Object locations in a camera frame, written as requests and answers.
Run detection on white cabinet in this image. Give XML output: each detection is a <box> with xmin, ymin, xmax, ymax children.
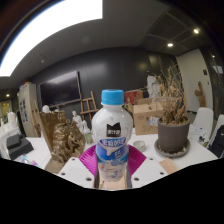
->
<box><xmin>17</xmin><ymin>82</ymin><xmax>40</xmax><ymax>138</ymax></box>

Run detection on brown cardboard box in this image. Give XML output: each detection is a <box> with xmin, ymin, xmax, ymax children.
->
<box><xmin>132</xmin><ymin>97</ymin><xmax>165</xmax><ymax>136</ymax></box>

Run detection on dried plant in grey pot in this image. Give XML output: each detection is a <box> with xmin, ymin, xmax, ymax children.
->
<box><xmin>154</xmin><ymin>64</ymin><xmax>192</xmax><ymax>155</ymax></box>

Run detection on white plastic chair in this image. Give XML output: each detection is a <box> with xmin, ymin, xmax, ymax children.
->
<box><xmin>191</xmin><ymin>107</ymin><xmax>215</xmax><ymax>140</ymax></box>
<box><xmin>208</xmin><ymin>114</ymin><xmax>224</xmax><ymax>158</ymax></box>

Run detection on white plaster head bust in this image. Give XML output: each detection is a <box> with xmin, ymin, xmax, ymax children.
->
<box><xmin>41</xmin><ymin>104</ymin><xmax>53</xmax><ymax>115</ymax></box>

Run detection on black box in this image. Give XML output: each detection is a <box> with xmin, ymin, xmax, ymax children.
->
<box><xmin>7</xmin><ymin>138</ymin><xmax>35</xmax><ymax>161</ymax></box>
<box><xmin>5</xmin><ymin>133</ymin><xmax>22</xmax><ymax>150</ymax></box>

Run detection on black wall screen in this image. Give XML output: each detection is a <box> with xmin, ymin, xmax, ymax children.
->
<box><xmin>39</xmin><ymin>69</ymin><xmax>83</xmax><ymax>109</ymax></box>

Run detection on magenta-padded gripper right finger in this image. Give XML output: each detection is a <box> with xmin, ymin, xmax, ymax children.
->
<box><xmin>125</xmin><ymin>144</ymin><xmax>168</xmax><ymax>190</ymax></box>

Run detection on white plaster statue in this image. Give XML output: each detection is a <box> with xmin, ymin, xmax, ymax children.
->
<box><xmin>146</xmin><ymin>74</ymin><xmax>161</xmax><ymax>100</ymax></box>

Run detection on grey round pot saucer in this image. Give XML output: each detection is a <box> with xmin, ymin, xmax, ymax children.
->
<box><xmin>153</xmin><ymin>138</ymin><xmax>192</xmax><ymax>159</ymax></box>

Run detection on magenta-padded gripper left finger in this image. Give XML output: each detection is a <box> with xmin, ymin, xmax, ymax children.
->
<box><xmin>56</xmin><ymin>144</ymin><xmax>99</xmax><ymax>190</ymax></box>

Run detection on recessed ceiling spotlights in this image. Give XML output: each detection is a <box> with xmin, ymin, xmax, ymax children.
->
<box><xmin>5</xmin><ymin>27</ymin><xmax>201</xmax><ymax>99</ymax></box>

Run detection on black backpack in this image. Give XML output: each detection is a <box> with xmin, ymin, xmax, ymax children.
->
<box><xmin>209</xmin><ymin>124</ymin><xmax>224</xmax><ymax>159</ymax></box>

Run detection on white bottle with blue cap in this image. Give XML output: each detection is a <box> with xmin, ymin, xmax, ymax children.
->
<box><xmin>90</xmin><ymin>88</ymin><xmax>134</xmax><ymax>183</ymax></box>

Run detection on wooden easel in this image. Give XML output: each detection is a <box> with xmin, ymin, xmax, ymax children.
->
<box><xmin>31</xmin><ymin>99</ymin><xmax>43</xmax><ymax>138</ymax></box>
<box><xmin>79</xmin><ymin>90</ymin><xmax>100</xmax><ymax>125</ymax></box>

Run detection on white plaster figure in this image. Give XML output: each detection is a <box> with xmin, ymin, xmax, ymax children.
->
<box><xmin>71</xmin><ymin>110</ymin><xmax>85</xmax><ymax>134</ymax></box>

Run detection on long white ceiling light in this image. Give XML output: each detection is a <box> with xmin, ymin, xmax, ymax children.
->
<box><xmin>0</xmin><ymin>0</ymin><xmax>104</xmax><ymax>78</ymax></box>

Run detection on golden carved wooden sculpture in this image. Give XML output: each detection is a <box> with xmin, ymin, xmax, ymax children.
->
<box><xmin>39</xmin><ymin>111</ymin><xmax>87</xmax><ymax>175</ymax></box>

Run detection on small green bottle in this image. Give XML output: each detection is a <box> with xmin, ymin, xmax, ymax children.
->
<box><xmin>83</xmin><ymin>120</ymin><xmax>94</xmax><ymax>145</ymax></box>

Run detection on white papers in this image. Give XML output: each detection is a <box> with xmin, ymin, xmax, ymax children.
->
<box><xmin>188</xmin><ymin>123</ymin><xmax>210</xmax><ymax>145</ymax></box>

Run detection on red box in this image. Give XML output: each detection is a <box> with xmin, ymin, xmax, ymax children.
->
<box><xmin>123</xmin><ymin>89</ymin><xmax>145</xmax><ymax>106</ymax></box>

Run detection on small white cup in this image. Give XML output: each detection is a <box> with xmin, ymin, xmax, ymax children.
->
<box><xmin>132</xmin><ymin>139</ymin><xmax>147</xmax><ymax>152</ymax></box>

